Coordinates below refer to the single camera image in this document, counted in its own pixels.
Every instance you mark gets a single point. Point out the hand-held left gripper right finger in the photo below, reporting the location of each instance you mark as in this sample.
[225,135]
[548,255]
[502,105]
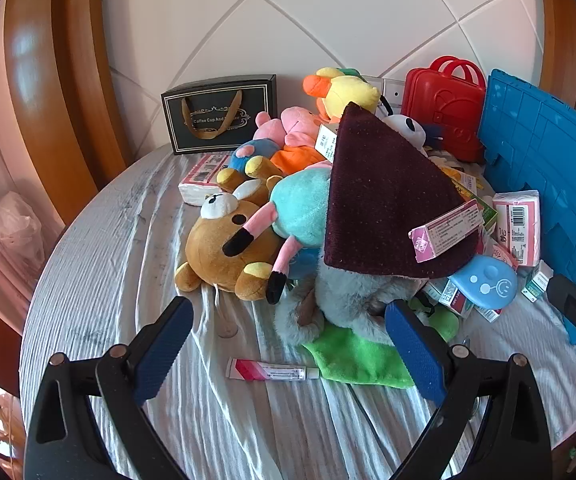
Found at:
[412,345]

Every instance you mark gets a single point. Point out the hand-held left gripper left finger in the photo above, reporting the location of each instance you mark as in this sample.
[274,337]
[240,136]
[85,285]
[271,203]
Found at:
[160,350]

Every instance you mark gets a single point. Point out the grey furry plush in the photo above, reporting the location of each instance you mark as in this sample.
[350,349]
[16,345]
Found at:
[343,295]

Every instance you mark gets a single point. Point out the white cloth-covered round desktop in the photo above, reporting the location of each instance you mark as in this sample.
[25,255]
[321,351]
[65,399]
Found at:
[118,260]

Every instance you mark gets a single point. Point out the light green plush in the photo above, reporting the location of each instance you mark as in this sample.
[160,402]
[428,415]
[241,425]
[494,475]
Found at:
[442,322]

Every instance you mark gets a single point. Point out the flat green cloth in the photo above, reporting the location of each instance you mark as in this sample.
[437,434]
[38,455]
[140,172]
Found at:
[357,360]

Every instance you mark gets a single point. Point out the small white green box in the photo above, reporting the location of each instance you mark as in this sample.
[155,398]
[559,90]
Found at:
[537,282]

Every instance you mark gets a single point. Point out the blue flat foam toy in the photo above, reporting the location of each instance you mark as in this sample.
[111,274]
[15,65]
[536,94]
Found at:
[485,282]

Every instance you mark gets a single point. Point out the brown bear plush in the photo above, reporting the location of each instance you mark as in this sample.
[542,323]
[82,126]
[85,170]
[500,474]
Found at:
[218,255]

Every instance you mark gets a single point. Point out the pink white ointment tube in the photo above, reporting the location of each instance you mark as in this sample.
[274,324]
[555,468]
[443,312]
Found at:
[273,371]

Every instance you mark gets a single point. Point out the pink medicine box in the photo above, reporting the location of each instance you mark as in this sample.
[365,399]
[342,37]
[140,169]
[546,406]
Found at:
[447,232]

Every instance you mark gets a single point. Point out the pink tissue pack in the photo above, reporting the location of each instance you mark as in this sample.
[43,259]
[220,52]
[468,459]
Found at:
[203,180]
[517,225]

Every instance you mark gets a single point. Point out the white green medicine box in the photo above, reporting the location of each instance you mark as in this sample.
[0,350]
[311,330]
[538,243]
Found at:
[490,215]

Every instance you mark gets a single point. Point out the maroon triangular cloth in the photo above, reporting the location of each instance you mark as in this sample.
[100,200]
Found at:
[387,200]

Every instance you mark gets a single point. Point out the pink pig plush teal clothes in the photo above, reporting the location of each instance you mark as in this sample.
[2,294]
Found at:
[303,205]

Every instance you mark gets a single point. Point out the blue plastic crate panel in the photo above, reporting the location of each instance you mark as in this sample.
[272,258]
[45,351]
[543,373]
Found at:
[547,150]

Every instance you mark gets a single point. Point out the white plastic bag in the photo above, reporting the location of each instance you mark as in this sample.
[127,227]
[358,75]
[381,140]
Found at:
[15,225]

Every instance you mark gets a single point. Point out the white dog plush black ears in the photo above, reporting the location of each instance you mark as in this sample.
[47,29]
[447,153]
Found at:
[407,127]

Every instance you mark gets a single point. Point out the pink pig plush blue clothes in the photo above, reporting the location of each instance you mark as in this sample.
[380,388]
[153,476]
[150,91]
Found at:
[260,152]

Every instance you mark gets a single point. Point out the red toy suitcase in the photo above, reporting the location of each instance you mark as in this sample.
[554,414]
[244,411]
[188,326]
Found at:
[442,105]

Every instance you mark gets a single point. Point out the pink pig plush orange dress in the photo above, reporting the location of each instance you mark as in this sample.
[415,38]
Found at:
[303,125]

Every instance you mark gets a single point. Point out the black gift bag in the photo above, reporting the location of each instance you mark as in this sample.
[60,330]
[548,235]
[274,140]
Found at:
[218,105]

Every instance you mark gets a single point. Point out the yellow duck plush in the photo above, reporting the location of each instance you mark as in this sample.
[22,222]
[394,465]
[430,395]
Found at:
[347,92]

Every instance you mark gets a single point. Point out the white wall socket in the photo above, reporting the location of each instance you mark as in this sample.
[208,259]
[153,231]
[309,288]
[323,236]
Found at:
[392,90]

